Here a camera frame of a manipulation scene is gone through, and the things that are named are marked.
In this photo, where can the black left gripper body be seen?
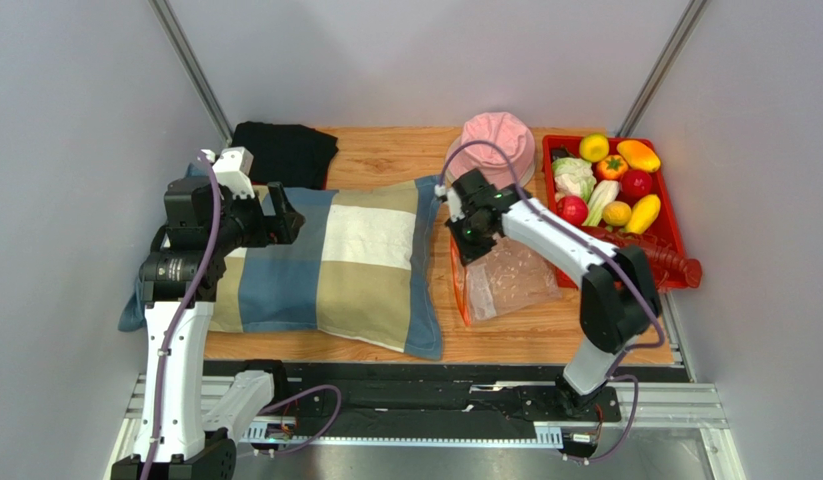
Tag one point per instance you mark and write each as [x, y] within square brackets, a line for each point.
[243, 225]

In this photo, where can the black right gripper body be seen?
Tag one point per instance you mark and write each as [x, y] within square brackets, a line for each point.
[465, 239]

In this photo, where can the clear orange-zip bag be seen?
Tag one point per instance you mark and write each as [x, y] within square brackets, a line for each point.
[508, 279]

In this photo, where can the red pomegranate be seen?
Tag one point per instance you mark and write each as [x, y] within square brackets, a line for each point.
[573, 209]

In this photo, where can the white cauliflower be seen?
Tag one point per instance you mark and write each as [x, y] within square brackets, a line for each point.
[573, 177]

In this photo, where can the yellow lemon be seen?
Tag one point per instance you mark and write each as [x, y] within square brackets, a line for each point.
[594, 147]

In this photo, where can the red apple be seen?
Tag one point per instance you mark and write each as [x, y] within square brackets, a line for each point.
[636, 184]

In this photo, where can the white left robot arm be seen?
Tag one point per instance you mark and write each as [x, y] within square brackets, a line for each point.
[206, 220]

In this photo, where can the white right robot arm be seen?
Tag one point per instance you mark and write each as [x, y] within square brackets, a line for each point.
[618, 298]

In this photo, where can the pink bucket hat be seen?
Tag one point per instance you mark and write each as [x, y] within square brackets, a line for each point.
[510, 134]

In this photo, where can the black folded cloth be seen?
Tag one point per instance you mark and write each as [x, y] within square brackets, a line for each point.
[292, 154]

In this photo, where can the green white celery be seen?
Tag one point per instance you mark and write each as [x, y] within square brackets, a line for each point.
[604, 193]

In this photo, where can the checkered pillow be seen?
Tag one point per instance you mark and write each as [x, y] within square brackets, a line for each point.
[358, 270]

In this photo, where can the orange bell pepper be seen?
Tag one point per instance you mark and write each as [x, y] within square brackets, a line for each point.
[611, 168]

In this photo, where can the small yellow orange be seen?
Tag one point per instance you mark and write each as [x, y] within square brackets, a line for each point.
[616, 214]

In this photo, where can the orange yellow mango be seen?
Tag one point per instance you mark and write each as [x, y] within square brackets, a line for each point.
[639, 155]

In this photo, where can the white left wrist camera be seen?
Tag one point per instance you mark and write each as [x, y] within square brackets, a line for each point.
[232, 167]

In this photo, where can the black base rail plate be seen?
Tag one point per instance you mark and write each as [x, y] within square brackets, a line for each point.
[412, 400]

